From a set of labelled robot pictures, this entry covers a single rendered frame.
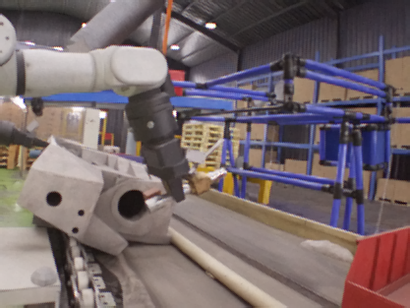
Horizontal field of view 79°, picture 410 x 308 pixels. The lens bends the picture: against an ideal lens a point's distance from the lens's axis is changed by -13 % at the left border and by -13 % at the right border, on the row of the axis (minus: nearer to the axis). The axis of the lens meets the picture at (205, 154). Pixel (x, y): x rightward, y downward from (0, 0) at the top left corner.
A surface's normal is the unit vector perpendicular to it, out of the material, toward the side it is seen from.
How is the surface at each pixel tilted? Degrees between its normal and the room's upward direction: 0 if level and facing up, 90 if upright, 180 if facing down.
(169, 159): 90
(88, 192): 90
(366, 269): 88
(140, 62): 84
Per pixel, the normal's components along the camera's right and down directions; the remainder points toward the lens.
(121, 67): 0.68, -0.02
